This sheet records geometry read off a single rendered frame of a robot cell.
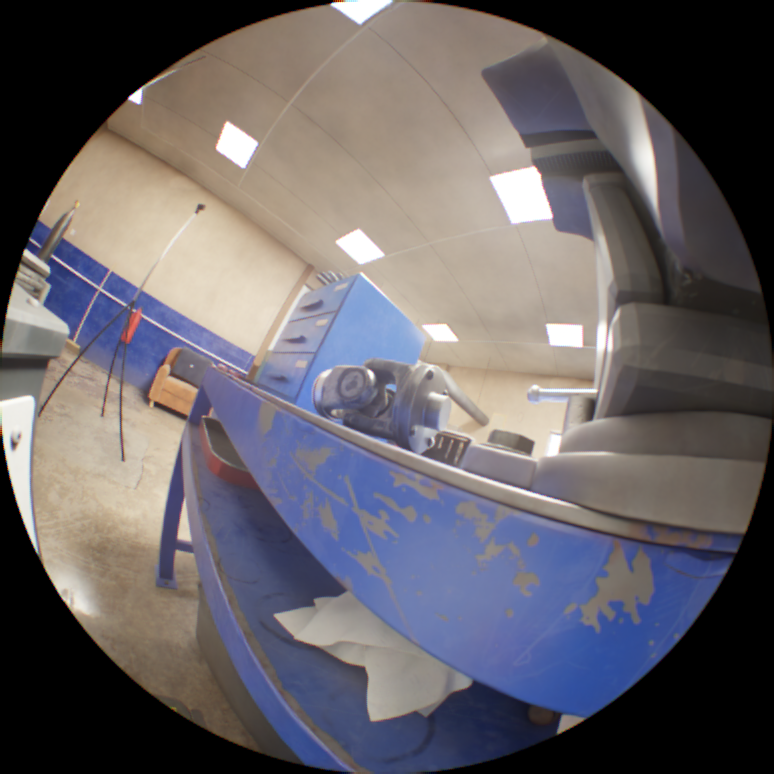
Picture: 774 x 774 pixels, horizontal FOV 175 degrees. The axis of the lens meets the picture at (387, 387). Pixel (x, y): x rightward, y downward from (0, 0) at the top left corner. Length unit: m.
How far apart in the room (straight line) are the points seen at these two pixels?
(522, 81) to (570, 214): 0.09
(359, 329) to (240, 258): 4.23
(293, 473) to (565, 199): 0.24
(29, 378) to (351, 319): 0.64
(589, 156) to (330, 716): 0.38
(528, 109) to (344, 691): 0.38
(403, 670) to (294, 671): 0.08
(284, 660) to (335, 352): 0.60
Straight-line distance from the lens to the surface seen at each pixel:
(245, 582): 0.29
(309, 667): 0.24
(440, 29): 2.61
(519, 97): 0.17
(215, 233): 4.91
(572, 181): 0.19
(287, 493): 0.15
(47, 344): 0.15
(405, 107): 2.75
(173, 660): 0.98
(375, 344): 0.72
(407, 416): 0.36
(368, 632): 0.21
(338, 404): 0.43
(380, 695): 0.23
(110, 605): 1.08
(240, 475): 0.51
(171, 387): 3.70
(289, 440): 0.16
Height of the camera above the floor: 0.86
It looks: 12 degrees up
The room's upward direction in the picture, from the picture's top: 22 degrees clockwise
